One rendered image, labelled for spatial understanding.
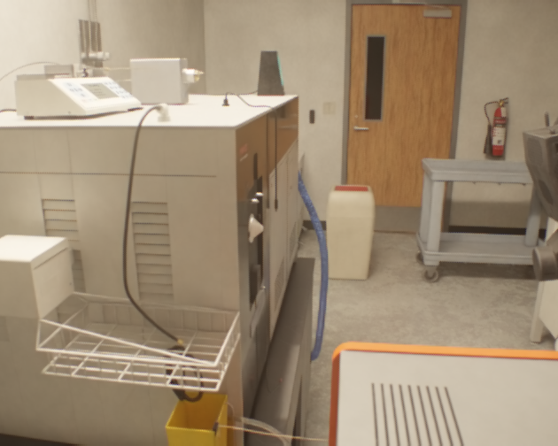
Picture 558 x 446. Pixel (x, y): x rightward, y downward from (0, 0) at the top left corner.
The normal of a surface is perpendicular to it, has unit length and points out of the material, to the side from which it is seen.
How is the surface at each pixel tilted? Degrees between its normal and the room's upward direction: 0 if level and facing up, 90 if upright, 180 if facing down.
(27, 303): 90
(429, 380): 0
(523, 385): 0
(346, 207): 84
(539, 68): 90
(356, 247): 93
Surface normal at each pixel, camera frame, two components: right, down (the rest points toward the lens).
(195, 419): -0.11, 0.23
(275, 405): 0.00, -0.96
